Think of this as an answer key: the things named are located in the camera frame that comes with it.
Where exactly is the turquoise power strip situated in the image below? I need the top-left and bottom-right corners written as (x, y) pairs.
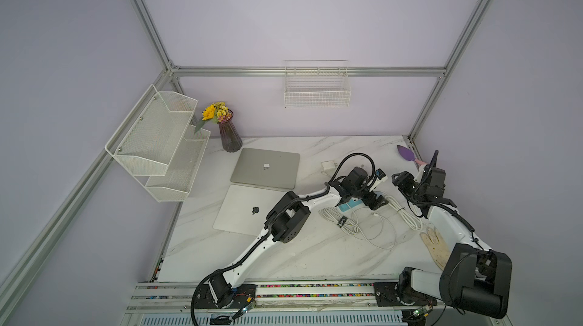
top-left (337, 198), bottom-right (365, 213)

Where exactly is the white charger cable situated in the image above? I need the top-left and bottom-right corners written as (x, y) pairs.
top-left (318, 168), bottom-right (398, 251)

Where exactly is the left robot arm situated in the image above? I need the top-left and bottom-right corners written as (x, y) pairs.
top-left (199, 167), bottom-right (387, 308)

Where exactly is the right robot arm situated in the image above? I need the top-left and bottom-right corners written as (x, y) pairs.
top-left (392, 157), bottom-right (513, 319)

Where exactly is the silver grey laptop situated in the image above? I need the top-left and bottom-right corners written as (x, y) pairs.
top-left (230, 148), bottom-right (301, 189)

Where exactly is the white laptop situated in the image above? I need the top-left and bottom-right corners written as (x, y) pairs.
top-left (213, 185), bottom-right (286, 236)

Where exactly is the purple pink spatula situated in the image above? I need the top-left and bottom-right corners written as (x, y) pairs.
top-left (397, 145), bottom-right (427, 166)

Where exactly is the purple glass vase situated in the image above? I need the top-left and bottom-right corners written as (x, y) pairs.
top-left (218, 110), bottom-right (242, 153)

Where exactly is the yellow flower bouquet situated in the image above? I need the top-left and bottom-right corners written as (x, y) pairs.
top-left (194, 102), bottom-right (232, 132)

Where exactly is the white two-tier mesh shelf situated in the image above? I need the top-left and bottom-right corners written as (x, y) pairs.
top-left (105, 85), bottom-right (210, 202)

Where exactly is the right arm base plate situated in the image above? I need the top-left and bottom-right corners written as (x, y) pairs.
top-left (373, 282), bottom-right (437, 307)

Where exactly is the white wire wall basket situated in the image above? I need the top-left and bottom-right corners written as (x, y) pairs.
top-left (283, 60), bottom-right (352, 108)

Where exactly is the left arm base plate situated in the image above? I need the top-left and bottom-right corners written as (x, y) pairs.
top-left (191, 283), bottom-right (257, 310)

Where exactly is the aluminium frame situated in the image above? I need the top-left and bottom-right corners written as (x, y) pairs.
top-left (1, 0), bottom-right (490, 325)

